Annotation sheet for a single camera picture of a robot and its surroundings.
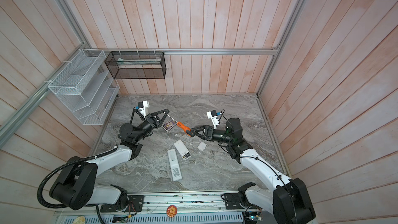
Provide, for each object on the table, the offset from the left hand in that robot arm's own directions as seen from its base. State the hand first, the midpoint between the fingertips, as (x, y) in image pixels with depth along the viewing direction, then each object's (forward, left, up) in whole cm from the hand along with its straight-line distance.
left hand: (169, 113), depth 71 cm
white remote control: (-4, -4, -29) cm, 30 cm away
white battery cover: (-2, -16, -31) cm, 34 cm away
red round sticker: (-35, -1, -30) cm, 46 cm away
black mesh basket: (+47, +29, -6) cm, 55 cm away
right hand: (-7, -11, -6) cm, 15 cm away
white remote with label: (-13, 0, -30) cm, 33 cm away
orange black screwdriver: (-6, -8, -4) cm, 11 cm away
